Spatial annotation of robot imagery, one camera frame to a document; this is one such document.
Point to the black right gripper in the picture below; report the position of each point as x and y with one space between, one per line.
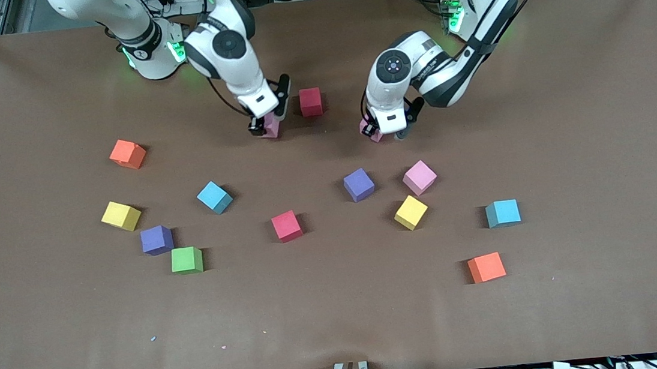
255 125

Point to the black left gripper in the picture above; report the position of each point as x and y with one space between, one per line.
369 132

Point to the pink foam block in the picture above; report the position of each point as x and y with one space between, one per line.
272 128
378 137
419 177

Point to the red foam block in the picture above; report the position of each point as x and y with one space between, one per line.
286 225
310 102

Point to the purple foam block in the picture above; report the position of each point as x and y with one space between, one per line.
358 184
156 239

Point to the cyan foam block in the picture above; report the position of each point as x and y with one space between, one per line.
213 195
504 213

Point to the green foam block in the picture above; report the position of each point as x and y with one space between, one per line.
185 260

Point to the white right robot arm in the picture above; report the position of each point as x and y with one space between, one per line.
225 47

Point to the yellow foam block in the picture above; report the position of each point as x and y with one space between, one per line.
410 211
119 214

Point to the orange foam block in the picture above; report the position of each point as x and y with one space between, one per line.
128 155
486 267

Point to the brown paper table cover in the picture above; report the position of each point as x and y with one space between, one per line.
340 304

